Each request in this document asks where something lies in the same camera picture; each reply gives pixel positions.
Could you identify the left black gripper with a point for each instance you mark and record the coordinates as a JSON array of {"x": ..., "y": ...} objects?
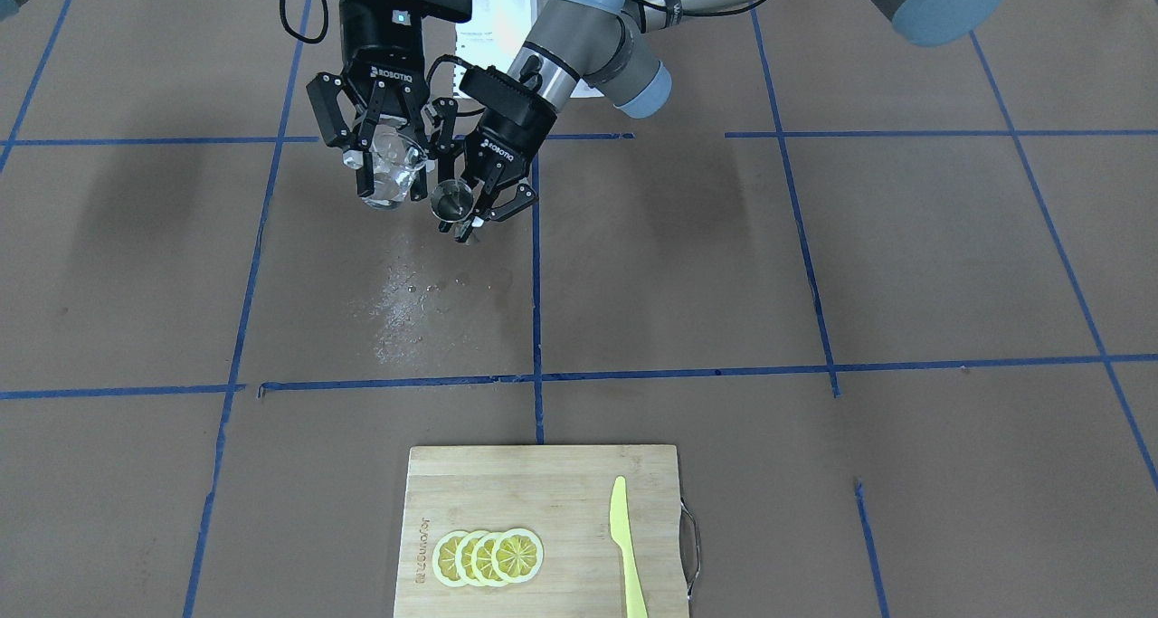
[{"x": 508, "y": 135}]

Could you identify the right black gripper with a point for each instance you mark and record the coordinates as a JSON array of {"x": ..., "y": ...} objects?
[{"x": 380, "y": 55}]

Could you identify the clear glass cup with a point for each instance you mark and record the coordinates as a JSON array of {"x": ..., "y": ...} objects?
[{"x": 393, "y": 168}]

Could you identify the steel double jigger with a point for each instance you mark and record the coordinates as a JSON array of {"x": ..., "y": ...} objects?
[{"x": 452, "y": 202}]

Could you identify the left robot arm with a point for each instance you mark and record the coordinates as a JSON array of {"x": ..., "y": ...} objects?
[{"x": 601, "y": 44}]

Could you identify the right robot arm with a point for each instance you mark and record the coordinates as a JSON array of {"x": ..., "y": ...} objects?
[{"x": 372, "y": 109}]

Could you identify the bamboo cutting board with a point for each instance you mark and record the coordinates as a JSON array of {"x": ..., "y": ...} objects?
[{"x": 562, "y": 493}]

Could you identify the yellow plastic knife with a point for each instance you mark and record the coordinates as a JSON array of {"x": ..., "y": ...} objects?
[{"x": 620, "y": 527}]

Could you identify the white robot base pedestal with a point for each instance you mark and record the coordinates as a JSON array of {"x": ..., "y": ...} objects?
[{"x": 496, "y": 31}]

